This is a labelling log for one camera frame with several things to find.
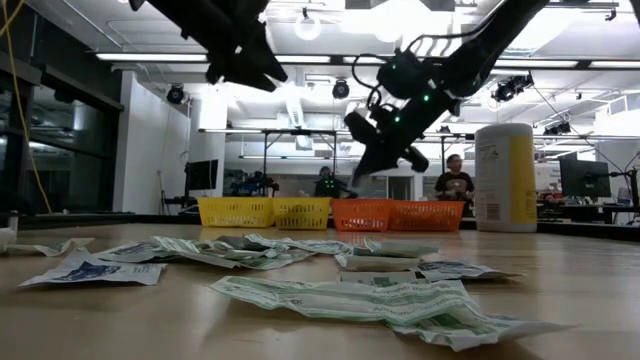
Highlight orange plastic basket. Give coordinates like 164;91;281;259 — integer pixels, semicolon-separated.
331;198;396;233
392;200;466;233

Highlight yellow plastic basket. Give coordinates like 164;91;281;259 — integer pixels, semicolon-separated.
272;197;333;231
197;197;276;230

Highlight computer monitor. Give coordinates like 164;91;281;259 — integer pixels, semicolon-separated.
558;158;612;199
184;159;220;192

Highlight black right camera cable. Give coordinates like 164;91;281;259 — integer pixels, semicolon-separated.
351;52;401;109

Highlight LED light bar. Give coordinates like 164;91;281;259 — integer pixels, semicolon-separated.
94;51;640;71

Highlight black track spotlights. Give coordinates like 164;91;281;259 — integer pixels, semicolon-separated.
543;120;573;137
491;73;536;104

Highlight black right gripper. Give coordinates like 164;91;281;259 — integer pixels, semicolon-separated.
342;88;462;188

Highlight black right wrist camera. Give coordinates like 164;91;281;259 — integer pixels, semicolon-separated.
375;49;437;100

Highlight white alcohol pad packet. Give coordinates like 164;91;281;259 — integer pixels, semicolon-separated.
18;248;167;289
93;241;186;264
417;259;522;282

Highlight person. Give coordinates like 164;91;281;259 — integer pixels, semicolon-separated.
433;153;476;217
313;166;347;199

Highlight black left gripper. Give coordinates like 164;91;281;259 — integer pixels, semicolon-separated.
198;0;290;94

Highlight white yellow wipes canister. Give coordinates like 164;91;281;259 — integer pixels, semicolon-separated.
473;123;539;234

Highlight white ring lamp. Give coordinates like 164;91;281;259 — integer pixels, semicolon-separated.
294;11;323;42

